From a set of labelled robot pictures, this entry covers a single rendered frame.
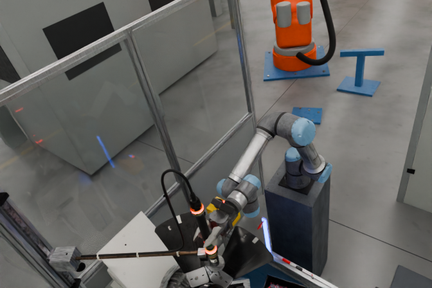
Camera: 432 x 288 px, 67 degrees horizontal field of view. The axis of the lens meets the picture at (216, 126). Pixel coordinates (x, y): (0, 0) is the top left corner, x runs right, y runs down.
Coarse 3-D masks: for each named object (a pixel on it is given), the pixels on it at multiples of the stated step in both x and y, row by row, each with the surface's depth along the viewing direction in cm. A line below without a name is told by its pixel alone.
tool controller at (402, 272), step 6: (396, 270) 122; (402, 270) 121; (408, 270) 121; (396, 276) 121; (402, 276) 120; (408, 276) 120; (414, 276) 119; (420, 276) 118; (396, 282) 120; (402, 282) 119; (408, 282) 119; (414, 282) 118; (420, 282) 117; (426, 282) 117
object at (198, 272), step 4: (200, 268) 134; (204, 268) 133; (192, 272) 135; (196, 272) 134; (200, 272) 134; (204, 272) 133; (188, 276) 135; (192, 276) 135; (200, 276) 133; (204, 276) 133; (188, 280) 135; (192, 280) 134; (196, 280) 134; (200, 280) 133; (204, 280) 133; (208, 280) 132; (192, 284) 134; (196, 284) 134; (200, 284) 133
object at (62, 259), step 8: (56, 248) 137; (64, 248) 136; (72, 248) 135; (48, 256) 133; (56, 256) 133; (64, 256) 133; (72, 256) 133; (56, 264) 132; (64, 264) 132; (72, 264) 132
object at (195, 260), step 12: (180, 216) 138; (192, 216) 138; (156, 228) 138; (192, 228) 137; (168, 240) 137; (180, 240) 136; (192, 240) 135; (180, 264) 136; (192, 264) 134; (204, 264) 133
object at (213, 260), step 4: (192, 196) 106; (196, 196) 108; (192, 200) 107; (196, 200) 107; (192, 204) 107; (196, 204) 107; (200, 204) 108; (192, 208) 108; (196, 208) 108; (216, 256) 126; (212, 260) 127; (216, 260) 127; (212, 264) 130; (216, 264) 129
